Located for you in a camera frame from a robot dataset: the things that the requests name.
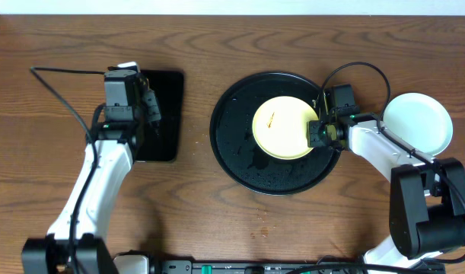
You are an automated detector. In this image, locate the yellow plate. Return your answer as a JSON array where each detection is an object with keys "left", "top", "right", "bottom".
[{"left": 252, "top": 96, "right": 319, "bottom": 160}]

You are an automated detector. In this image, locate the light blue plate front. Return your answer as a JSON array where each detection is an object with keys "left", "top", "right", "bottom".
[{"left": 383, "top": 93, "right": 454, "bottom": 156}]

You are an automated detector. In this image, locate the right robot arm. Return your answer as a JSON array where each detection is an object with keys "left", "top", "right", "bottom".
[{"left": 307, "top": 113, "right": 465, "bottom": 273}]

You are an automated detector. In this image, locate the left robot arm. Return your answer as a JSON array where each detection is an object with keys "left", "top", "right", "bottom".
[{"left": 21, "top": 88, "right": 161, "bottom": 273}]

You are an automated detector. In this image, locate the black rectangular tray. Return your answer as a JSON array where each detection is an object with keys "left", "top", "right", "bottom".
[{"left": 135, "top": 70, "right": 184, "bottom": 162}]

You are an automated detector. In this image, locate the black round tray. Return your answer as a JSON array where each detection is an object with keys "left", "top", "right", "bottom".
[{"left": 209, "top": 72, "right": 341, "bottom": 196}]

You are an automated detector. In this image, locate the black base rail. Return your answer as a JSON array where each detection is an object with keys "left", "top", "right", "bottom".
[{"left": 113, "top": 250, "right": 446, "bottom": 274}]

